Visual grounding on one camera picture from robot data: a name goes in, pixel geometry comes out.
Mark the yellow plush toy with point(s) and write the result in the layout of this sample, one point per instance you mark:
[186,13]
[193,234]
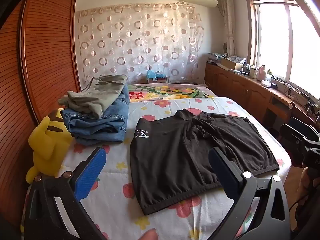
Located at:
[47,150]

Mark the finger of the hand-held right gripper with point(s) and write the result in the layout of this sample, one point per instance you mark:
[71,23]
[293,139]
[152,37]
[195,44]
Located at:
[311,142]

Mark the white jar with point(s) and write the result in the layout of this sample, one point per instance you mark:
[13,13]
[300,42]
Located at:
[253,73]

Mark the blue plastic bag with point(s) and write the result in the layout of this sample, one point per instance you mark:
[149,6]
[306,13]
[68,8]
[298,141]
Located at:
[155,74]

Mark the blue folded jeans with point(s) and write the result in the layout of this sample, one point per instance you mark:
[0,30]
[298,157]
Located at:
[100,130]

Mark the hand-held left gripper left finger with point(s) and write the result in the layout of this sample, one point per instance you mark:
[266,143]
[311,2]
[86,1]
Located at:
[92,170]

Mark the open cardboard box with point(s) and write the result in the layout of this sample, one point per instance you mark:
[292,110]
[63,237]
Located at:
[231,63]

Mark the wooden framed window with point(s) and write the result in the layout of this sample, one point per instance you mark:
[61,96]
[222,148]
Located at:
[275,42]

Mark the patterned fabric stack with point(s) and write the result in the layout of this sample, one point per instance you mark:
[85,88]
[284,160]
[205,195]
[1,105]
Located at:
[216,57]

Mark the small white box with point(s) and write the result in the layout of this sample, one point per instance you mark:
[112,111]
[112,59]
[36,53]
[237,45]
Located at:
[265,83]

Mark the strawberry print bed sheet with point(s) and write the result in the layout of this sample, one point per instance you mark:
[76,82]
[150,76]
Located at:
[120,160]

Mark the olive green folded pants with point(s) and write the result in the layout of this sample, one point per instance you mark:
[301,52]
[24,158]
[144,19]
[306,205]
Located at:
[100,97]

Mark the person's left hand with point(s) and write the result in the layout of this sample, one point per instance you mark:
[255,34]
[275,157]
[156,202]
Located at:
[150,235]

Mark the long wooden cabinet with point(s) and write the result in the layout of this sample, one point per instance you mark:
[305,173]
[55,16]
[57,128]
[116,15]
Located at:
[237,87]

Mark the floral blanket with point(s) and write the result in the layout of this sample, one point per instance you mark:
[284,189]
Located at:
[162,92]

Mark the black pants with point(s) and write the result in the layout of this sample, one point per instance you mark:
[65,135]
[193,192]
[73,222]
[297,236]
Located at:
[175,155]

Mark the person's right forearm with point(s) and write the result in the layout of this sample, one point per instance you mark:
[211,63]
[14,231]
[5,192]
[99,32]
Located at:
[307,220]

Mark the person's right hand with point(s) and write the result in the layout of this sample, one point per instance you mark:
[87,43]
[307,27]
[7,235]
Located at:
[304,182]

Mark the wooden slatted wardrobe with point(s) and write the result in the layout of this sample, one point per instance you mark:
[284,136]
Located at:
[45,55]

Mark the beige window curtain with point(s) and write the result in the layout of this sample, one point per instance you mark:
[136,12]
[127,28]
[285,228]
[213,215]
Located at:
[228,17]

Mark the small cardboard box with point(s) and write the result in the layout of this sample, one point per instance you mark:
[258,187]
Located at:
[156,80]

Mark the black chair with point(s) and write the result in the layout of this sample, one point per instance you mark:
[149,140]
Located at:
[290,132]

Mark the circle pattern sheer curtain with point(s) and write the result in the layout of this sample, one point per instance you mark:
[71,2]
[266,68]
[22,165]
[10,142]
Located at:
[137,42]

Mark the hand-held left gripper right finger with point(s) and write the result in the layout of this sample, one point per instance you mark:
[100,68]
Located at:
[220,165]

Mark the small black tripod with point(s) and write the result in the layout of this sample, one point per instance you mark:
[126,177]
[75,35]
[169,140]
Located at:
[312,108]

